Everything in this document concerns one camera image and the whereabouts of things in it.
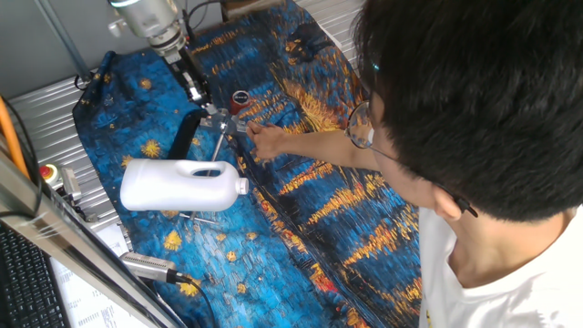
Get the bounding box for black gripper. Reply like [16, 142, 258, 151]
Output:
[169, 47, 220, 117]

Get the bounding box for metal lever with red handle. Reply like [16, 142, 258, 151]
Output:
[199, 89, 252, 137]

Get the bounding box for white plastic jug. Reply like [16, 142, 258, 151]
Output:
[119, 158, 251, 213]

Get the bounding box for bare forearm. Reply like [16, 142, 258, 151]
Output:
[281, 129, 383, 173]

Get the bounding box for bare right hand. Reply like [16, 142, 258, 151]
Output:
[245, 120, 291, 161]

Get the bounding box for thin metal rod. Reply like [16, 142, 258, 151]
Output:
[179, 134, 228, 225]

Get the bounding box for starry night painted cloth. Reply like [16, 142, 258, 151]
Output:
[72, 0, 423, 328]

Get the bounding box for grey metal pole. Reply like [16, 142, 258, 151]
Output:
[34, 0, 93, 82]

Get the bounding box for thin metal framed glasses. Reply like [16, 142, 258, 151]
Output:
[343, 99, 479, 219]

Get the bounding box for red emergency stop button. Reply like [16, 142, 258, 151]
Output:
[38, 163, 84, 202]

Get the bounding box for orange tube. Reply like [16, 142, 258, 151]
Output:
[0, 95, 31, 179]

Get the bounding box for printed paper sheet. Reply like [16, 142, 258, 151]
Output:
[47, 222, 151, 328]

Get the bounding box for black keyboard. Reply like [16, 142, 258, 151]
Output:
[0, 222, 72, 328]

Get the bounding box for person head with black hair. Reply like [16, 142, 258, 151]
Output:
[353, 0, 583, 289]

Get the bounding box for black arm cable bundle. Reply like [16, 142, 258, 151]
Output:
[183, 0, 224, 43]

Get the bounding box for thin black cable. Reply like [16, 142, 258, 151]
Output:
[0, 95, 46, 220]

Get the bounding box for black camera cable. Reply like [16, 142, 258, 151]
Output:
[179, 272, 218, 328]

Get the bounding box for aluminium frame bar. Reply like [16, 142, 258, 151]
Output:
[0, 149, 183, 328]

